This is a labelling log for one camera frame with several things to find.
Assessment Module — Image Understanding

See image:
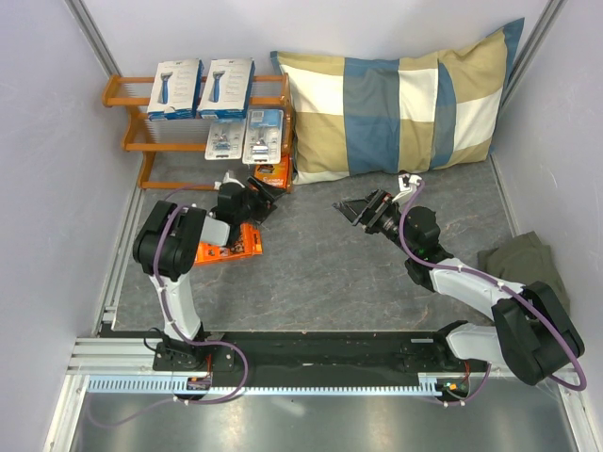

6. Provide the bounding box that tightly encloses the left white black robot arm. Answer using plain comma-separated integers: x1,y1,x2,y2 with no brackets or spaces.
133,174,286,371

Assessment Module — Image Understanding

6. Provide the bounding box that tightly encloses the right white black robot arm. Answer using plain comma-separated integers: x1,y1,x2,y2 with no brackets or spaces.
333,189,586,391

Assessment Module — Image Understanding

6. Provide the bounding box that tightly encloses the white box blue razor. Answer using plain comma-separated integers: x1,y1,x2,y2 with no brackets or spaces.
197,58,255,120
147,58,204,121

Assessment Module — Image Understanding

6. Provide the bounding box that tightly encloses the purple cable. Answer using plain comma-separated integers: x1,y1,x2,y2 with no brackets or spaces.
398,181,589,391
87,183,222,428

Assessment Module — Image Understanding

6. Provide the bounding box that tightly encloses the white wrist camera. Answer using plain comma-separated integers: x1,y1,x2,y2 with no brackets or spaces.
214,170,244,190
393,173,423,203

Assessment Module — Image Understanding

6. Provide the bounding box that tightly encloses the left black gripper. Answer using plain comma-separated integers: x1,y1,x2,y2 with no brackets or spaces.
236,176,286,225

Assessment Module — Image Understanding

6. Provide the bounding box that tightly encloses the olive green cloth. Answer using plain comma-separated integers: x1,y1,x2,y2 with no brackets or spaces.
478,232,571,314

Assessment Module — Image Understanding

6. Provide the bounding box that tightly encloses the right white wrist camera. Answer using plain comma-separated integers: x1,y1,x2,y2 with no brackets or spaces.
393,173,423,203

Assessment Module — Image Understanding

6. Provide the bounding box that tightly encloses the clear blister razor pack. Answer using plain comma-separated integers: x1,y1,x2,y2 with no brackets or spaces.
204,120,245,161

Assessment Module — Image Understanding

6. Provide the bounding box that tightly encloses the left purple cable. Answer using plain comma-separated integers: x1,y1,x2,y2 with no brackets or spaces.
87,183,222,428

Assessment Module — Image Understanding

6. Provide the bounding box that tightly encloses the blue beige checkered pillow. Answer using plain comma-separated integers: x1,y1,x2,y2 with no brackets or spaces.
270,19,524,185

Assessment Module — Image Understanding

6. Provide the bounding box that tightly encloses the Gillette razor blister pack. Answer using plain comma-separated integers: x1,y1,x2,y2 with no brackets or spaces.
242,108,284,165

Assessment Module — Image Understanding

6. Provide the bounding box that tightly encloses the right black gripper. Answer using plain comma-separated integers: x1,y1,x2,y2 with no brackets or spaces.
333,187,416,257

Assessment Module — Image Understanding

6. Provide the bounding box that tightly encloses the orange wooden two-tier shelf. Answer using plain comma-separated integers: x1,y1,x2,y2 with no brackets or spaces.
101,74,294,189

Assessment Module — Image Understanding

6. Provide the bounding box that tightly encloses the orange black razor pack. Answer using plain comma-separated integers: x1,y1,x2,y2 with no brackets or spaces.
253,155,291,192

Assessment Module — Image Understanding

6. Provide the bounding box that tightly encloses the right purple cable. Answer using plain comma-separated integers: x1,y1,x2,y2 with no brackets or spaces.
398,181,589,391

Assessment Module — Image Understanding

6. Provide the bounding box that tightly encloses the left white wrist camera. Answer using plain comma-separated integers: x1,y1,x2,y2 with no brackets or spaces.
214,170,244,190

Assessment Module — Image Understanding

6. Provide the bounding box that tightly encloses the orange razor cartridge pack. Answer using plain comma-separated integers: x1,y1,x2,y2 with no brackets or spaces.
193,223,263,266

